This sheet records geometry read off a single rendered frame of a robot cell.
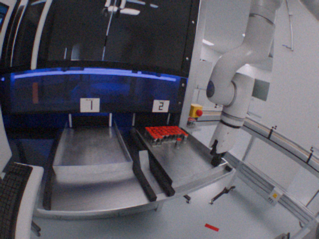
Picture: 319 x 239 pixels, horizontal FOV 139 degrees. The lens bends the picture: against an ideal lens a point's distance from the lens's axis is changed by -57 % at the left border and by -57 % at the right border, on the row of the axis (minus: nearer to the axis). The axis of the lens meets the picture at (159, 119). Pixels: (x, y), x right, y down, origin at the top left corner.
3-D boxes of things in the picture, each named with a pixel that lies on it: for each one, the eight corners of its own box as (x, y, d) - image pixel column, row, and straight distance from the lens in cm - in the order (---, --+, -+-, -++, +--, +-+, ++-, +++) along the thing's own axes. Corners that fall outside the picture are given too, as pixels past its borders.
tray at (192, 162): (135, 136, 67) (135, 129, 65) (180, 133, 78) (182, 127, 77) (170, 188, 42) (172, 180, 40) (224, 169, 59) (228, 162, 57)
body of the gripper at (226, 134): (231, 115, 53) (222, 142, 57) (214, 115, 45) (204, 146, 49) (246, 123, 50) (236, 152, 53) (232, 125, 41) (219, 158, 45)
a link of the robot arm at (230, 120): (231, 110, 53) (229, 117, 53) (217, 109, 46) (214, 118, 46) (249, 118, 49) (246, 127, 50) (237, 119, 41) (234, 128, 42)
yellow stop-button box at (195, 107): (185, 113, 88) (187, 102, 86) (193, 113, 92) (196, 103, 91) (192, 118, 82) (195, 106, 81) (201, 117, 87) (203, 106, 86)
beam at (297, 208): (221, 158, 161) (224, 149, 156) (225, 157, 167) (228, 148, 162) (315, 234, 172) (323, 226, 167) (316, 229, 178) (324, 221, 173)
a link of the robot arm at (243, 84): (229, 116, 40) (249, 119, 47) (240, 70, 40) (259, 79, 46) (215, 107, 47) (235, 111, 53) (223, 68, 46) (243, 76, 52)
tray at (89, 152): (67, 127, 75) (66, 121, 74) (114, 126, 74) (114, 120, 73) (55, 174, 47) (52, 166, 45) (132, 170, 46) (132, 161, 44)
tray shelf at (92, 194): (59, 131, 77) (58, 128, 76) (176, 127, 90) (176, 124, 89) (39, 212, 42) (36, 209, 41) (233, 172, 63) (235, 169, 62)
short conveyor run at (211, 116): (176, 129, 92) (181, 106, 88) (165, 120, 104) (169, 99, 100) (232, 124, 143) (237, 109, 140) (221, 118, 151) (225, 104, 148)
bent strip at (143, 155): (137, 164, 49) (138, 150, 45) (145, 163, 50) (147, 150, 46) (154, 194, 40) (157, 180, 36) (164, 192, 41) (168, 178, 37)
